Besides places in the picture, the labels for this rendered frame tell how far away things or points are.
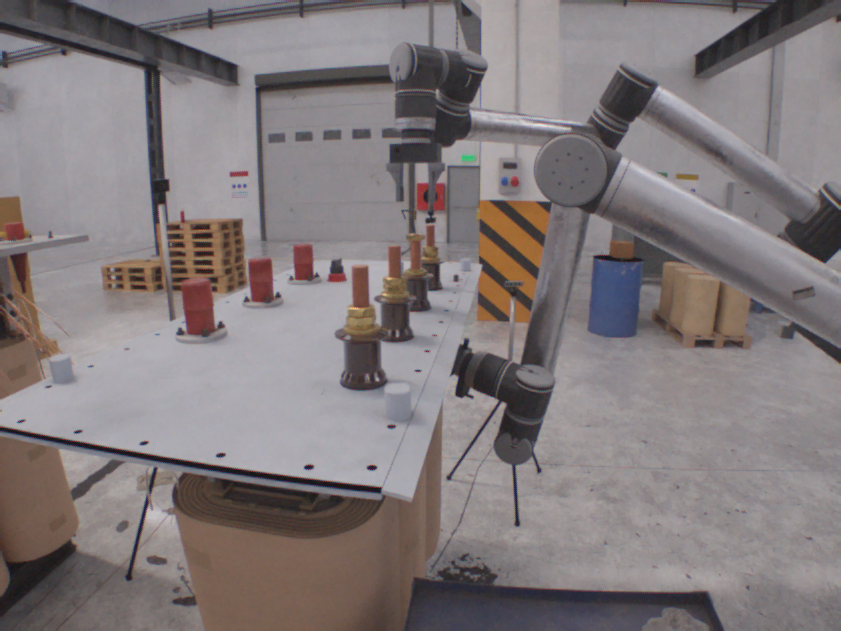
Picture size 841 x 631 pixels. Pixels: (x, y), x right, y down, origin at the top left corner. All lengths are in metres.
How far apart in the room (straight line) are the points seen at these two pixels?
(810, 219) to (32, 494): 3.19
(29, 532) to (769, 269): 2.72
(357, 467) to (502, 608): 0.59
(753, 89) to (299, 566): 15.90
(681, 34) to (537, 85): 9.82
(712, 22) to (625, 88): 14.26
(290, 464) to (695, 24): 15.70
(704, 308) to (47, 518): 5.85
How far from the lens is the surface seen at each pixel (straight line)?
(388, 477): 0.63
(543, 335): 1.39
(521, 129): 1.68
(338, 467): 0.66
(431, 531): 2.17
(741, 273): 1.11
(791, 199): 2.04
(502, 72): 6.34
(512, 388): 1.30
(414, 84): 1.34
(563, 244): 1.31
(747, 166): 1.99
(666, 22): 15.75
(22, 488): 2.53
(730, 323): 6.25
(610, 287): 5.97
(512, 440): 1.36
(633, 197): 1.05
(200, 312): 1.22
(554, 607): 1.17
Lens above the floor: 1.71
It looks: 15 degrees down
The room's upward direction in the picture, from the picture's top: straight up
